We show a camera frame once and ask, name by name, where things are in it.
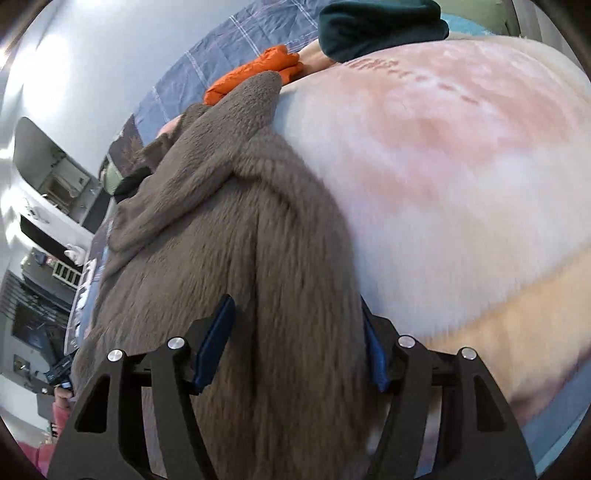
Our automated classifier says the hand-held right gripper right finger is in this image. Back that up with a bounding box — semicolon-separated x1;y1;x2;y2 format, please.
360;300;539;480

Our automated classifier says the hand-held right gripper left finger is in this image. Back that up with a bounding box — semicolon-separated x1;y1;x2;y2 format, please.
46;294;237;480

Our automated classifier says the brown fleece jacket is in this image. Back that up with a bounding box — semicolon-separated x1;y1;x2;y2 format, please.
69;71;398;480

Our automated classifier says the white shelf cabinet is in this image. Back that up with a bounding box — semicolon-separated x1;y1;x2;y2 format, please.
10;117;101;234

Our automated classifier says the pink cream plush blanket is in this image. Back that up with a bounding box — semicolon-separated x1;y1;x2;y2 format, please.
277;32;591;467

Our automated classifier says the orange puffer jacket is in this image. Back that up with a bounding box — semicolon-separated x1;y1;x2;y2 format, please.
203;45;305;106

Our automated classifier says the blue plaid bedsheet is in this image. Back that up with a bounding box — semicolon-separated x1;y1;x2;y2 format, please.
134;0;326;134

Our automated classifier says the dark teal garment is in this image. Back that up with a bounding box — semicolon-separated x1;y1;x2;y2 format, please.
318;0;450;63

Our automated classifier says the green cloth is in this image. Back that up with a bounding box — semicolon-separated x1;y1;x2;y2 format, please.
436;0;513;35

